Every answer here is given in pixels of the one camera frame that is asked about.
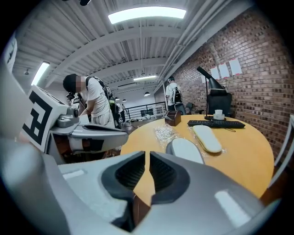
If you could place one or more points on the black office chair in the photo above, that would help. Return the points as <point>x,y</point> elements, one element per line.
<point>219,103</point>

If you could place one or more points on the long ceiling light panel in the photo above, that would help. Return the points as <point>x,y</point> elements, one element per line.
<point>144,78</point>
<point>40,73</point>
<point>147,14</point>

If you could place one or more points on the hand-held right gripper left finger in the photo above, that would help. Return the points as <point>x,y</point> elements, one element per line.
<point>87,192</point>

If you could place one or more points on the black pendant lamp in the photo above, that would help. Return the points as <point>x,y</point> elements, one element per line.
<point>146,93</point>

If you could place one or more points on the white paper sheet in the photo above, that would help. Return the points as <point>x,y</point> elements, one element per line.
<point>234,66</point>
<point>215,73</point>
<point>223,70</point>

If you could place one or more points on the grey folding chair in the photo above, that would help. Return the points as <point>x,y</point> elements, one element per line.
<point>188,107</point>

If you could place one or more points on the white chair frame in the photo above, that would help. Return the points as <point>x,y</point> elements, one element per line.
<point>283,151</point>

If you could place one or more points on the brown wooden box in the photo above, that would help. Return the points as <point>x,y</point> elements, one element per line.
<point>173,117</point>

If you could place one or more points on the black desk lamp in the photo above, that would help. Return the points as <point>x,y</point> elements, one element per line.
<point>212,82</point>

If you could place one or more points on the clear plastic bag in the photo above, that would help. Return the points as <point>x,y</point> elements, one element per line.
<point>164,135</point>

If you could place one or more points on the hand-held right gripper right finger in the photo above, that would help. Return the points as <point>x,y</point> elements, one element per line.
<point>202,192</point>

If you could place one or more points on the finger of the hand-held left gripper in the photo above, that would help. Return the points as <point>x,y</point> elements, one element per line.
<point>92,145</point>
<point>101,132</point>

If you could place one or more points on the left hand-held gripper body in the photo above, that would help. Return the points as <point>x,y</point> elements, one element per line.
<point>43,114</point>

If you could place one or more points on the black keyboard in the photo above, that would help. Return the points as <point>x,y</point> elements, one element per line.
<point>216,124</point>

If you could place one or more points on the white slatted stool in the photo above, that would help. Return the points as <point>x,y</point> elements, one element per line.
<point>159,111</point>

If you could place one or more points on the black metal railing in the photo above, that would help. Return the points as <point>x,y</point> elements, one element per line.
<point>142,111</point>

